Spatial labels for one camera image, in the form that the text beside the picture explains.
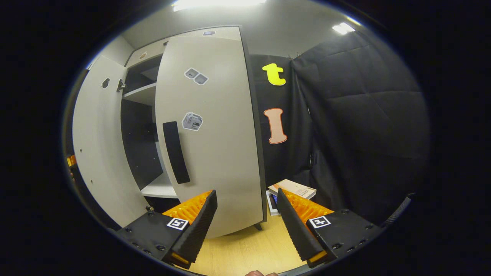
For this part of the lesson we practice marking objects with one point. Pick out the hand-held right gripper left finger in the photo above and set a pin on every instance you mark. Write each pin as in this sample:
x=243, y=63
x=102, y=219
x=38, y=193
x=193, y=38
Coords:
x=199, y=230

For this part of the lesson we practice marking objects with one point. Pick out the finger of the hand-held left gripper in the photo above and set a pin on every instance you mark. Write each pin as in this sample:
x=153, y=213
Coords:
x=71, y=161

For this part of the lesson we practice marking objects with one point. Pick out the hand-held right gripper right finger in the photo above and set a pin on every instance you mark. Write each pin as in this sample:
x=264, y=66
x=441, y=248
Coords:
x=295, y=230

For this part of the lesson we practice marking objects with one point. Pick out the white cabinet door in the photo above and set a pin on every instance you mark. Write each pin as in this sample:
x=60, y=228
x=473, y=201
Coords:
x=103, y=145
x=222, y=153

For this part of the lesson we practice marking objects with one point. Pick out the white shoe cabinet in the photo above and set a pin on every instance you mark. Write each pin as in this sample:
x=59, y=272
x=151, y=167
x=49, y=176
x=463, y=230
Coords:
x=140, y=145

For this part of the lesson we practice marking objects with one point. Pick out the white cabinet shelf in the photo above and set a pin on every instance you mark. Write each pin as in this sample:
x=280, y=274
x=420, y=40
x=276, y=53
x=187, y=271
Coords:
x=161, y=188
x=144, y=96

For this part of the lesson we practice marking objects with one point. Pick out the blue cover book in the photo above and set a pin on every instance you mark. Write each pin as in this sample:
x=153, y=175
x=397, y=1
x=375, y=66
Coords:
x=271, y=203

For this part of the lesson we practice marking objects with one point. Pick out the tan cover book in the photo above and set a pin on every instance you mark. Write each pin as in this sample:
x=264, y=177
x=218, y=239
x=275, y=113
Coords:
x=295, y=188

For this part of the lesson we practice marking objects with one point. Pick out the black ribbed tube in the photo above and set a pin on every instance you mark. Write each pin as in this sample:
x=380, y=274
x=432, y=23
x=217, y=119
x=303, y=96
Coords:
x=399, y=211

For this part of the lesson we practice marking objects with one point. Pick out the black backdrop cloth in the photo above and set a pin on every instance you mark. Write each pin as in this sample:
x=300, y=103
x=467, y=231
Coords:
x=364, y=134

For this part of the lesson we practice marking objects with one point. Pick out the small ceiling light panel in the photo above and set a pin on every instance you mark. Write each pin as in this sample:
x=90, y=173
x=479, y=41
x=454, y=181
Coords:
x=343, y=28

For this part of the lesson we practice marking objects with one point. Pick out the large ceiling light panel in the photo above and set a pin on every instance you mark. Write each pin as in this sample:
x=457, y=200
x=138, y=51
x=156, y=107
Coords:
x=218, y=4

